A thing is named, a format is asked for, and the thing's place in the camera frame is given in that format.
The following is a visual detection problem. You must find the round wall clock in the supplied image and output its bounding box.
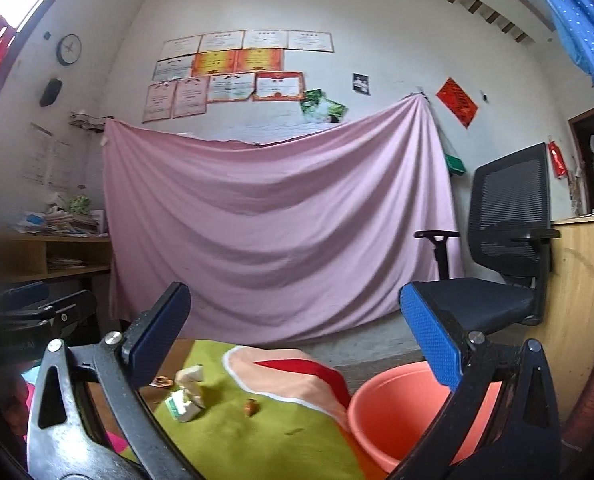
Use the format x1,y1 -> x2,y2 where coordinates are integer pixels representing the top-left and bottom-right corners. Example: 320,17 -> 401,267
55,34 -> 82,66

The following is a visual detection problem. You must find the small orange peel scrap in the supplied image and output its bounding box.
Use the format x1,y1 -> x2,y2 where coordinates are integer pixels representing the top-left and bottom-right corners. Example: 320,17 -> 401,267
244,398 -> 260,417

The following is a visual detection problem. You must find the brown paper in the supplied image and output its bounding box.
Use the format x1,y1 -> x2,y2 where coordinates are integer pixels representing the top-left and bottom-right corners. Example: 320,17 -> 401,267
175,365 -> 205,408

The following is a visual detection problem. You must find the wall certificates group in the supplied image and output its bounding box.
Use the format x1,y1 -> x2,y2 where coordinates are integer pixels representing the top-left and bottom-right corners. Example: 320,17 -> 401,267
142,29 -> 334,124

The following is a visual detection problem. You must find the brown snack scrap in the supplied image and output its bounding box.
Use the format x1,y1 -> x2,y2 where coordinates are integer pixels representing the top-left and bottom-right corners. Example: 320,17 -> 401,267
149,375 -> 175,389

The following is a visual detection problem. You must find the black office chair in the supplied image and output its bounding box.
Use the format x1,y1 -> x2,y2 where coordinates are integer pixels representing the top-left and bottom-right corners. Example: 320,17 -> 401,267
400,143 -> 559,335

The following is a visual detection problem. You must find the red diamond wall paper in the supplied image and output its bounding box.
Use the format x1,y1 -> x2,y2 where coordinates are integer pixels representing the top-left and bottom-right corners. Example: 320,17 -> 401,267
436,77 -> 479,128

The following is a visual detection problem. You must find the green white wrapper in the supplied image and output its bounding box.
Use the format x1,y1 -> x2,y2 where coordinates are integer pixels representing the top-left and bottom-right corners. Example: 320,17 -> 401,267
163,390 -> 204,422

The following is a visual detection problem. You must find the colourful patchwork table cloth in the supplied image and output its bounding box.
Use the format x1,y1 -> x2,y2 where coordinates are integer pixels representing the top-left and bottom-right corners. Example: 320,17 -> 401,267
145,340 -> 386,479

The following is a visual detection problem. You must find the black wall object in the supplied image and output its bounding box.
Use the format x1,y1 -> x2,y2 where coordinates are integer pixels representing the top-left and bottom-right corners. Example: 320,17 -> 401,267
39,78 -> 63,107

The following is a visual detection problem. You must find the pink hanging sheet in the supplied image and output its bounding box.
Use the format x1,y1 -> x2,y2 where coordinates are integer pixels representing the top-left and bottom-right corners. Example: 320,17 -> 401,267
102,94 -> 456,346

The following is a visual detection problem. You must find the salmon plastic basin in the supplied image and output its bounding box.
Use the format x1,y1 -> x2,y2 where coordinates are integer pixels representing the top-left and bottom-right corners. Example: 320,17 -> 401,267
346,360 -> 503,475

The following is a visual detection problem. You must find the wooden shelf desk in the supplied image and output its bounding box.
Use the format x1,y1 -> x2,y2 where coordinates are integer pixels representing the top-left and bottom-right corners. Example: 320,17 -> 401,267
0,234 -> 113,284

